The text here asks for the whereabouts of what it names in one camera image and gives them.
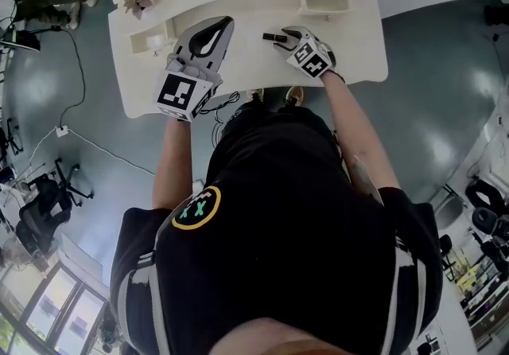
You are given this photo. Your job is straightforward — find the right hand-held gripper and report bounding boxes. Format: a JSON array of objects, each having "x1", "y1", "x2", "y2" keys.
[{"x1": 273, "y1": 25, "x2": 346, "y2": 83}]

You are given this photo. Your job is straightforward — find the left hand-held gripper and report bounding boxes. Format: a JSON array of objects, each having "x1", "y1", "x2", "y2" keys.
[{"x1": 153, "y1": 15, "x2": 236, "y2": 123}]

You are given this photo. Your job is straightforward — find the white desk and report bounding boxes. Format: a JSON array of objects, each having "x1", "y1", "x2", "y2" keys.
[{"x1": 107, "y1": 0, "x2": 390, "y2": 120}]

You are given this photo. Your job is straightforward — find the person's left forearm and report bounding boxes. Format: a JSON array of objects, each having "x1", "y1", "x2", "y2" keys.
[{"x1": 152, "y1": 116, "x2": 192, "y2": 212}]

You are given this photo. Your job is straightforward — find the person's right forearm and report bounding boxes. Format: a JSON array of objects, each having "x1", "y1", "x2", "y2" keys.
[{"x1": 320, "y1": 71, "x2": 401, "y2": 192}]

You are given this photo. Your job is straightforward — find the person's right shoe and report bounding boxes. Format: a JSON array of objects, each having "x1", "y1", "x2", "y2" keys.
[{"x1": 284, "y1": 85, "x2": 305, "y2": 108}]

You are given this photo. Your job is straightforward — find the person's shoe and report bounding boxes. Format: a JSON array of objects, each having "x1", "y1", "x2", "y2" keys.
[
  {"x1": 245, "y1": 87, "x2": 266, "y2": 105},
  {"x1": 284, "y1": 85, "x2": 305, "y2": 108}
]

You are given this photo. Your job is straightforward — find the person's left shoe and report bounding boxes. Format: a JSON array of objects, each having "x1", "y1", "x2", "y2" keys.
[{"x1": 245, "y1": 87, "x2": 266, "y2": 105}]

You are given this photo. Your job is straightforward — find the pale pink artificial flower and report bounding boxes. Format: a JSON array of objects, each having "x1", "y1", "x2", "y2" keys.
[{"x1": 122, "y1": 0, "x2": 154, "y2": 21}]

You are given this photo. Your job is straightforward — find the person's black trousers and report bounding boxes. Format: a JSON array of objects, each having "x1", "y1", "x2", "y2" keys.
[{"x1": 217, "y1": 100, "x2": 340, "y2": 155}]

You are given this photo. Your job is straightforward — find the person's black t-shirt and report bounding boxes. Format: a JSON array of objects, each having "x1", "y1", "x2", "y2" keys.
[{"x1": 109, "y1": 134, "x2": 445, "y2": 355}]

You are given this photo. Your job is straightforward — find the black office chair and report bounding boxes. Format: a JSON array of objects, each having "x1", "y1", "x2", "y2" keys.
[
  {"x1": 15, "y1": 157, "x2": 95, "y2": 257},
  {"x1": 0, "y1": 117, "x2": 24, "y2": 156},
  {"x1": 464, "y1": 178, "x2": 509, "y2": 241}
]

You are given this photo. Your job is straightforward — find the person's head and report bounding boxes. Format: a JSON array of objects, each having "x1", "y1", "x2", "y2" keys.
[{"x1": 210, "y1": 317, "x2": 359, "y2": 355}]

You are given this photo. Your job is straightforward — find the large glass window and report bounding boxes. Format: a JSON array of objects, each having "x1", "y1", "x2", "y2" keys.
[{"x1": 0, "y1": 261, "x2": 115, "y2": 355}]

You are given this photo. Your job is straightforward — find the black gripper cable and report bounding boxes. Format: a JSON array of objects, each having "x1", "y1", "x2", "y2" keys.
[{"x1": 197, "y1": 90, "x2": 242, "y2": 115}]

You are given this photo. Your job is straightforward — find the black floor cable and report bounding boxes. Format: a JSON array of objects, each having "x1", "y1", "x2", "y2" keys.
[{"x1": 37, "y1": 25, "x2": 87, "y2": 130}]

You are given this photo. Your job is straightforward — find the white floor cable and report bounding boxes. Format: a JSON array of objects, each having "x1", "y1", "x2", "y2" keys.
[{"x1": 29, "y1": 128, "x2": 156, "y2": 178}]

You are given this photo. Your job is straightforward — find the white harness strap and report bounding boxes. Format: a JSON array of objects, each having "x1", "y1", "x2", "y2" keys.
[
  {"x1": 380, "y1": 233, "x2": 425, "y2": 355},
  {"x1": 118, "y1": 249, "x2": 170, "y2": 355}
]

